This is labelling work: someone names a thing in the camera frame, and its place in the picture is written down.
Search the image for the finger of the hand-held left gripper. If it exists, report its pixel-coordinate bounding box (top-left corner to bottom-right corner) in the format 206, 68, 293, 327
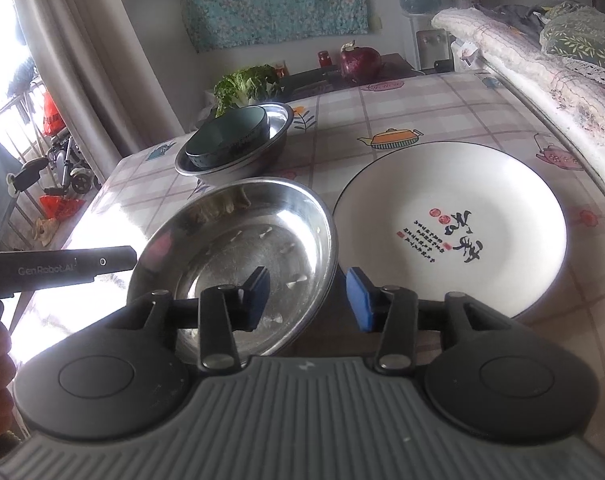
90, 246, 138, 281

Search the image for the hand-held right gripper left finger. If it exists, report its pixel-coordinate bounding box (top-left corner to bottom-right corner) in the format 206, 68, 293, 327
102, 266, 272, 368

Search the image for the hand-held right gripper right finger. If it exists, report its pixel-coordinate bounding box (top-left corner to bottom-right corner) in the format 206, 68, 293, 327
347, 266, 508, 373

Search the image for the shallow steel plate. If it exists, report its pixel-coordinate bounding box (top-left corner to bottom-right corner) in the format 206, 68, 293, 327
126, 177, 339, 358

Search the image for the deep steel bowl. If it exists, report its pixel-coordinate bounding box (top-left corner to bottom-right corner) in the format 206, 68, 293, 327
175, 102, 294, 181

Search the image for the green ceramic bowl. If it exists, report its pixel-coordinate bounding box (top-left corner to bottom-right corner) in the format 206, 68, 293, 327
185, 106, 270, 168

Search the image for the red bag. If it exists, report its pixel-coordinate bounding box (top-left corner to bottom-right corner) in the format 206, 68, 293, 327
40, 195, 86, 221

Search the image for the stroller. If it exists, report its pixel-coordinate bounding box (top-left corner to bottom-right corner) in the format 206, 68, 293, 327
7, 125, 103, 196

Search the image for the orange hanging bag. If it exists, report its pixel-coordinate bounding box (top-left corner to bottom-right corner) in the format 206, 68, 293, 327
42, 87, 66, 136

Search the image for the napa cabbage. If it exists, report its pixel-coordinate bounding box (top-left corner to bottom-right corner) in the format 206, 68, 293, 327
213, 65, 283, 116

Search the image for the beige curtain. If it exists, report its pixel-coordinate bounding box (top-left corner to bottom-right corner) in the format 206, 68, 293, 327
5, 0, 193, 191

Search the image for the red onion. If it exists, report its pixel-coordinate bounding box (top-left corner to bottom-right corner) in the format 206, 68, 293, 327
339, 40, 383, 81

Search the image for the white printed storage box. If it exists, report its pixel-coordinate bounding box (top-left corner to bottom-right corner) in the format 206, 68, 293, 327
453, 42, 488, 73

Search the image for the white water dispenser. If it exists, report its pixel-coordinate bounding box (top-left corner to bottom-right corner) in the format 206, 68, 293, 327
407, 12, 453, 72

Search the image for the white folded quilt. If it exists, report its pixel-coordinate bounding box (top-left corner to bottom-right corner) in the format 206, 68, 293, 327
431, 7, 605, 196

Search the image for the grey folded cloth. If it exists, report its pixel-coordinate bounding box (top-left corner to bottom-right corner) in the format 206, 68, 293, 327
475, 2, 553, 28

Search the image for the green floral pillow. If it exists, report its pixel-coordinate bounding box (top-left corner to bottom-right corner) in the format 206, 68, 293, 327
540, 2, 605, 76

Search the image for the teal floral wall cloth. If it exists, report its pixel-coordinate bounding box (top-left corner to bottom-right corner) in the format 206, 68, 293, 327
170, 0, 372, 53

